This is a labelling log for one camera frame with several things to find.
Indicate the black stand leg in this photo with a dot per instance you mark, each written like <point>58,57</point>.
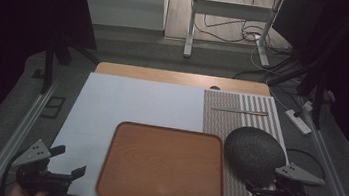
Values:
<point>317,92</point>
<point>48,65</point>

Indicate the black floor socket plate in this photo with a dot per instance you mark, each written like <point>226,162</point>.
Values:
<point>53,106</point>

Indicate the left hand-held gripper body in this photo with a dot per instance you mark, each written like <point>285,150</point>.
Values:
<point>32,169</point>

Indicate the white power strip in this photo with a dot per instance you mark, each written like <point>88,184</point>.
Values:
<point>298,121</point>

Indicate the wooden table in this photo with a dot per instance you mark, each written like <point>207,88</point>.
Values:
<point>165,76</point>

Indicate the white table board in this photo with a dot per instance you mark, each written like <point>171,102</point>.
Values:
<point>141,104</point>

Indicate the striped woven placemat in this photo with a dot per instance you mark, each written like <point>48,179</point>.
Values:
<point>224,114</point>

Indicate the white metal stand frame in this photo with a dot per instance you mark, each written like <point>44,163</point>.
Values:
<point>230,10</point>

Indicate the dark grey round textured plate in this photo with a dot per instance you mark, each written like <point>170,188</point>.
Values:
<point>252,154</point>

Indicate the person's left hand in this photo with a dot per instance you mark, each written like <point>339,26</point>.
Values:
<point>25,194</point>

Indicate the brown wooden tray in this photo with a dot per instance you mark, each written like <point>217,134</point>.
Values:
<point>163,167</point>

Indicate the wooden chopsticks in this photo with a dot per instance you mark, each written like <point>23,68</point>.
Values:
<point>239,111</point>

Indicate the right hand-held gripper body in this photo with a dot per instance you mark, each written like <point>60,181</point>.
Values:
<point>285,192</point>

